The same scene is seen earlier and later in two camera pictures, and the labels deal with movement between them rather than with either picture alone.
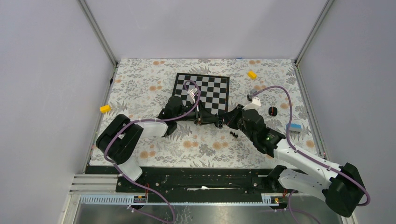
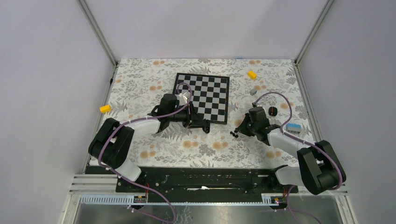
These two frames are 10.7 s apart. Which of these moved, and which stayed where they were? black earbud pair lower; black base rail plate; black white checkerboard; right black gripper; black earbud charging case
Moved: right black gripper
Stayed: black earbud pair lower; black earbud charging case; black white checkerboard; black base rail plate
